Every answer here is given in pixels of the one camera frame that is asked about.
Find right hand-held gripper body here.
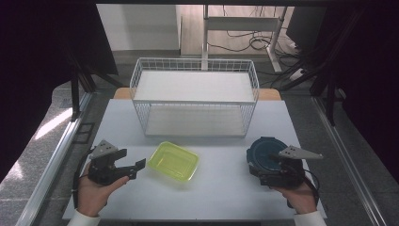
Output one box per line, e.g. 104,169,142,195
258,144,324,189

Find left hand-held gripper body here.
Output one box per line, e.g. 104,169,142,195
88,139,120,186

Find dark blue round container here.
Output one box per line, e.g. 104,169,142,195
246,136,290,177

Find yellow-green lidded plastic container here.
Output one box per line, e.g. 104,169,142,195
146,140,200,183

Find white wire storage rack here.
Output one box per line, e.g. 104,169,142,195
129,56,261,138

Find person's right hand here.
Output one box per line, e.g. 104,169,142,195
272,183,318,216

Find person's left hand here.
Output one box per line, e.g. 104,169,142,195
76,163,131,218

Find wooden table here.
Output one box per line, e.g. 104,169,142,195
112,87,282,102

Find black metal stand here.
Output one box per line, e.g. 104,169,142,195
309,69,338,127
64,46,125,122

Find white power strip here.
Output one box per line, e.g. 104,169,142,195
287,68,305,82

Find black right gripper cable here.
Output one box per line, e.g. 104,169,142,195
302,169,321,208

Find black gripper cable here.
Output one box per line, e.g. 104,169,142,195
302,169,321,208
72,148,96,209

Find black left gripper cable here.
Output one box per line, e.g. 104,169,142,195
72,148,96,209

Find aluminium rail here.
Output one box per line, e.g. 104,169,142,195
311,94,388,226
14,91,94,226

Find black floor cables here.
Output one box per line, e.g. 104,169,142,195
207,5,302,55

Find white metal desk frame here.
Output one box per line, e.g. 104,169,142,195
201,4,289,73

